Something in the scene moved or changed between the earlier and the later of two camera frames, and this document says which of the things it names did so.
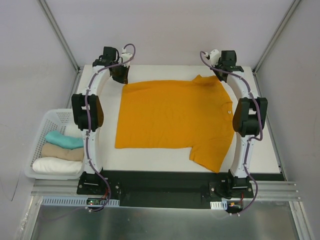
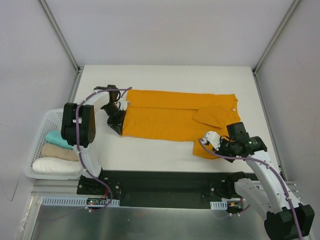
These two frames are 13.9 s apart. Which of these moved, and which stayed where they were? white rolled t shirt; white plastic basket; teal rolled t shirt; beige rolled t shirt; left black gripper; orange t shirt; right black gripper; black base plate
Moved: left black gripper; right black gripper; orange t shirt
Stayed: white rolled t shirt; white plastic basket; black base plate; teal rolled t shirt; beige rolled t shirt
